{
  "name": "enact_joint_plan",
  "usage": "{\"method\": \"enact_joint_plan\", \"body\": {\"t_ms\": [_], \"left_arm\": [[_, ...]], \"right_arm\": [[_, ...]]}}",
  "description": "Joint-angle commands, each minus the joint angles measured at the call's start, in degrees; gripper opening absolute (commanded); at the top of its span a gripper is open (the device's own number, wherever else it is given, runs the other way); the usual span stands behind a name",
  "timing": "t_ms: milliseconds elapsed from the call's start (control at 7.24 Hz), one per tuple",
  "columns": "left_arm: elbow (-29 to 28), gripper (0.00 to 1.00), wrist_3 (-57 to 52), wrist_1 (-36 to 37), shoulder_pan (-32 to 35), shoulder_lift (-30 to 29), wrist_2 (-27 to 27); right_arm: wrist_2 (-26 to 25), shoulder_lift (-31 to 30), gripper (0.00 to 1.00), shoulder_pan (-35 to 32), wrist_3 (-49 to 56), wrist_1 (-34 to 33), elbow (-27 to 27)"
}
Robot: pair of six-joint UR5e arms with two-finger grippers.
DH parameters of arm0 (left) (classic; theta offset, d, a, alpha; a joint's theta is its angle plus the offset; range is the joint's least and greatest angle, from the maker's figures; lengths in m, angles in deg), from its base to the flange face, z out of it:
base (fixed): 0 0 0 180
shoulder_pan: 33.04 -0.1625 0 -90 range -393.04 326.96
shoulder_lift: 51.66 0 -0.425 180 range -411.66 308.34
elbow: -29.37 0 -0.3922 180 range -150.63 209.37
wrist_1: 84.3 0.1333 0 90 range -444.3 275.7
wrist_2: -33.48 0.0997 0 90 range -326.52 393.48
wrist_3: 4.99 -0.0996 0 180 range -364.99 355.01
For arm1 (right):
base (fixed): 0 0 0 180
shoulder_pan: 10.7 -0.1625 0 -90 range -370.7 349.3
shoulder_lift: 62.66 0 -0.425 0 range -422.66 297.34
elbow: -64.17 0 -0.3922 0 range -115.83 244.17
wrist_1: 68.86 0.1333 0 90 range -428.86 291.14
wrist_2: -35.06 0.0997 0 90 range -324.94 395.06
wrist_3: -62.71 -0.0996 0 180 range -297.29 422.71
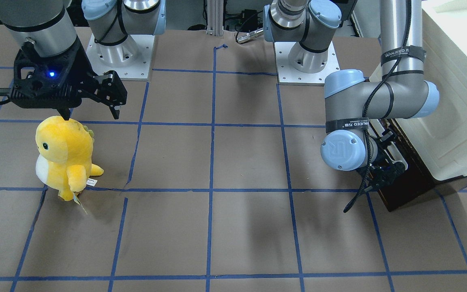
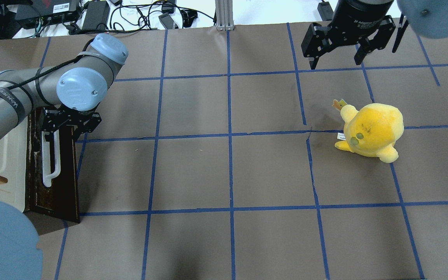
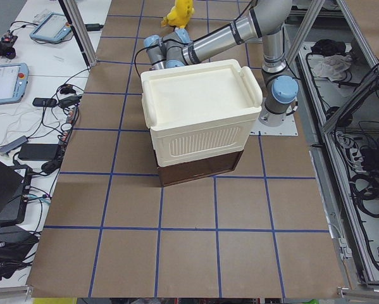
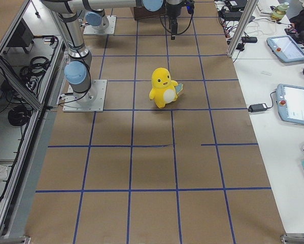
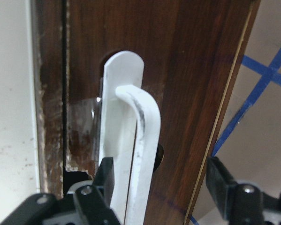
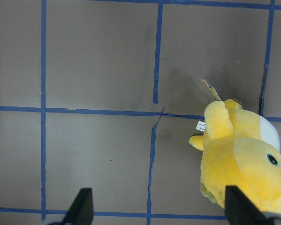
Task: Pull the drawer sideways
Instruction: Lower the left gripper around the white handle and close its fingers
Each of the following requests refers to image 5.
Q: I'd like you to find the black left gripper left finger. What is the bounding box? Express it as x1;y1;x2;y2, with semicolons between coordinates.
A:
93;157;114;206

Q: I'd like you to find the white drawer handle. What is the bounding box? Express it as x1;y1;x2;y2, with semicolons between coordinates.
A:
99;51;161;225

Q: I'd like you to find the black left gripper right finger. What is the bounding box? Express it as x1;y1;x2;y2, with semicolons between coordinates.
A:
206;157;236;219

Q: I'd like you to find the dark wooden drawer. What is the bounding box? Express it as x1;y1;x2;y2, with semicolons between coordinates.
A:
34;0;262;225

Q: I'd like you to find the white plastic cabinet top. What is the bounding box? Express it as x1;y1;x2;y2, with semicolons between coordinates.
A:
0;0;40;222

